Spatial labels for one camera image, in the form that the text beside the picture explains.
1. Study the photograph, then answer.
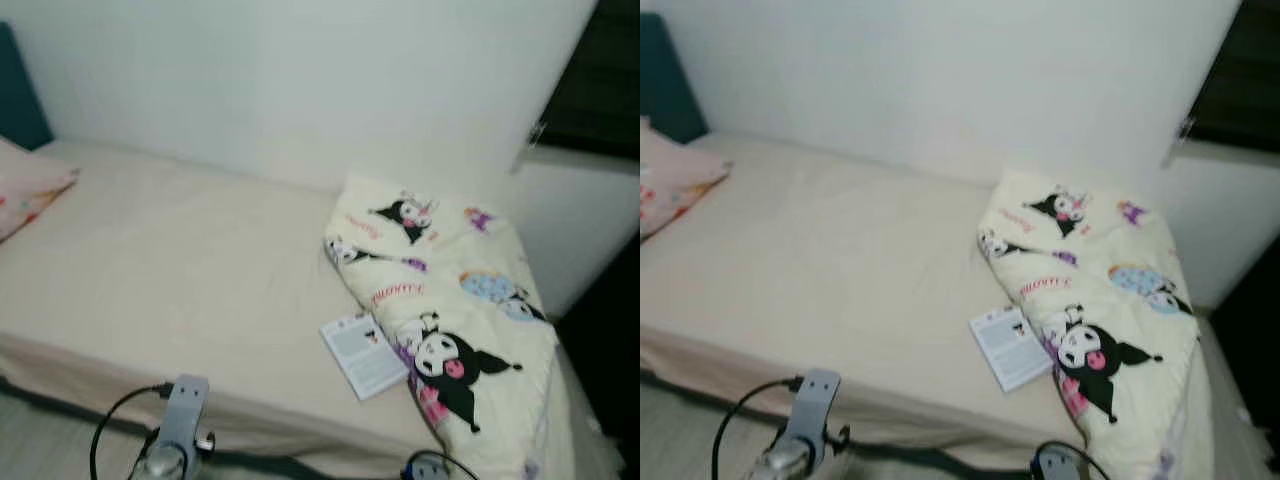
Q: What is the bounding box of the white printed booklet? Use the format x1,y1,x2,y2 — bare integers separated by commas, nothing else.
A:
968,306,1056,393
320,312,411,402

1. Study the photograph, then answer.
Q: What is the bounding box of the cream sheeted bed mattress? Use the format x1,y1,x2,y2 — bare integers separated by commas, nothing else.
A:
0,138,561,480
640,130,1216,480

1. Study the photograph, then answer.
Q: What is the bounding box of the cream cartoon print quilt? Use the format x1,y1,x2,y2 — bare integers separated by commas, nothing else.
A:
323,172,561,480
978,168,1216,480

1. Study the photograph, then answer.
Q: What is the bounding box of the pink patterned pillow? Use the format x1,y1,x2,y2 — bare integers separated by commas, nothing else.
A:
0,137,81,244
640,118,733,241

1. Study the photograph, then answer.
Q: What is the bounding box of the dark window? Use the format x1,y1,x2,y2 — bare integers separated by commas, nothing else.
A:
1170,0,1280,156
520,0,641,161

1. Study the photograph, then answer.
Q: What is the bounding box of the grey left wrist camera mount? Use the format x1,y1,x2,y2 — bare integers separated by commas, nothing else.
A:
155,374,213,456
790,368,843,446

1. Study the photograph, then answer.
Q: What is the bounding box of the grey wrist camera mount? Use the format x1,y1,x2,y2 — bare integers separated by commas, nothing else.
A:
402,452,451,480
790,368,843,446
155,374,213,456
1032,445,1081,480

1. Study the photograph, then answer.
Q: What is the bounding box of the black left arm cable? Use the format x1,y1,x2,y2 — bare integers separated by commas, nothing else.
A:
88,382,173,480
712,375,806,480

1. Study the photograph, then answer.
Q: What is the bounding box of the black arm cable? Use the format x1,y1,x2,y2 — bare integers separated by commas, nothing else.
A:
430,450,483,480
712,375,806,480
88,382,173,480
1035,440,1113,480

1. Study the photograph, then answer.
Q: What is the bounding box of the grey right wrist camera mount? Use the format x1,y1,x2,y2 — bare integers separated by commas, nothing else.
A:
402,452,451,480
1032,445,1081,480

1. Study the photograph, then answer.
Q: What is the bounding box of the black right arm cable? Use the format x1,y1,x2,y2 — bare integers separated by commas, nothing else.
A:
1035,440,1113,480
430,450,483,480

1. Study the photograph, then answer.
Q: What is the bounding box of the teal bed frame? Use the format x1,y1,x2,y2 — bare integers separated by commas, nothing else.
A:
0,22,54,151
640,12,709,144

